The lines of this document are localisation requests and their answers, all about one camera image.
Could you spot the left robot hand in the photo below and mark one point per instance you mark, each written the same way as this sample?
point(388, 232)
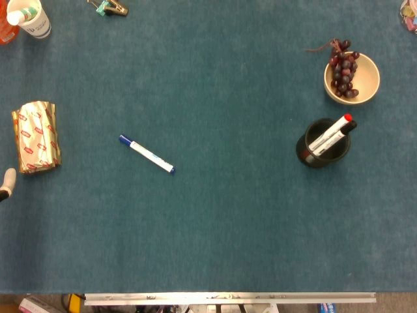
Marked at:
point(8, 182)

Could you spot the blue whiteboard marker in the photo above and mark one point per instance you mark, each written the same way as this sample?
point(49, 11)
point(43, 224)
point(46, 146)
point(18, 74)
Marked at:
point(146, 154)

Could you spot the black mesh pen holder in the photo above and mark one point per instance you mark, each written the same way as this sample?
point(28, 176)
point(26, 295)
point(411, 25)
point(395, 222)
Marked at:
point(304, 153)

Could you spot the red whiteboard marker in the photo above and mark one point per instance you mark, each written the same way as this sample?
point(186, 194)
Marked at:
point(335, 128)

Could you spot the gold foil wrapped package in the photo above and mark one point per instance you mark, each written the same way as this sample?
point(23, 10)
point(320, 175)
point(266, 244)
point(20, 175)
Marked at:
point(36, 137)

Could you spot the pink box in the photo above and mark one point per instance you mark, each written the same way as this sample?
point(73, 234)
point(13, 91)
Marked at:
point(34, 304)

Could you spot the yellow object under table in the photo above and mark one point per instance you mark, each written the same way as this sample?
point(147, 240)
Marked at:
point(76, 303)

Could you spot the orange bottle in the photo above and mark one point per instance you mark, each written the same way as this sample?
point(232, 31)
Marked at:
point(5, 32)

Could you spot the white paper cup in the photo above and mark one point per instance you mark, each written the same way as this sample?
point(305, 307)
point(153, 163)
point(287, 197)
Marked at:
point(39, 26)

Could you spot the white green tube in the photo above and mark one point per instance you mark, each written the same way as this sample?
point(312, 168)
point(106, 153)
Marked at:
point(14, 17)

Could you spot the green binder clip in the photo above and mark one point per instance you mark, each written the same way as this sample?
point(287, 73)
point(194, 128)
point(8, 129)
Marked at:
point(105, 7)

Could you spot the blue felt table mat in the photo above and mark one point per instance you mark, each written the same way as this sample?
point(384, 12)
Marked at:
point(208, 212)

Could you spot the dark binder clip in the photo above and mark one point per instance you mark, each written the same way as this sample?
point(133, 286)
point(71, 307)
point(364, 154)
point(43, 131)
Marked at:
point(119, 9)

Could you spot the blue packet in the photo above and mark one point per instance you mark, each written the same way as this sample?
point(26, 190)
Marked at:
point(326, 308)

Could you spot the purple grape bunch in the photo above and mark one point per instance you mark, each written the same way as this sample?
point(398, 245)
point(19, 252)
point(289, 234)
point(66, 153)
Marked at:
point(343, 70)

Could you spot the beige bowl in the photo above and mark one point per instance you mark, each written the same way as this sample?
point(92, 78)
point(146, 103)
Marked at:
point(366, 78)

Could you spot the clear jar of binder clips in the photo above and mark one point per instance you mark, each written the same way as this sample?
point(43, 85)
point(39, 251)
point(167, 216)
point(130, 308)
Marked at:
point(410, 16)

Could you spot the aluminium table edge rail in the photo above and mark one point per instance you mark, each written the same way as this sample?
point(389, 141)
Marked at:
point(228, 298)

